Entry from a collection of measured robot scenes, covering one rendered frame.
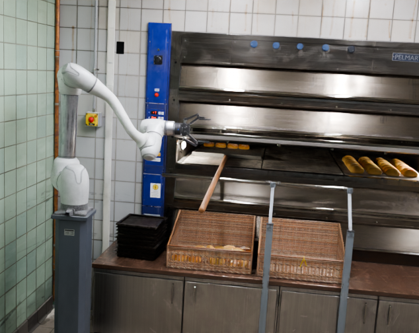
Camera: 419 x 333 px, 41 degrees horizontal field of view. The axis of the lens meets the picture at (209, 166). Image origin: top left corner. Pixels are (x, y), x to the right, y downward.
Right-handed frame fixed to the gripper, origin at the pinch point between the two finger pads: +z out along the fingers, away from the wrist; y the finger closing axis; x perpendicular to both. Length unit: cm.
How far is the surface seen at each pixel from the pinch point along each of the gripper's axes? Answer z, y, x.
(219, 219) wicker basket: 6, 68, -51
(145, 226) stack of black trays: -39, 67, -15
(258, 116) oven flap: 29, -7, -55
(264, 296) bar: 41, 100, 6
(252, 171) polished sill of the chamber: 27, 32, -55
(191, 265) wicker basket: -7, 88, -6
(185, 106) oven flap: -23, -10, -57
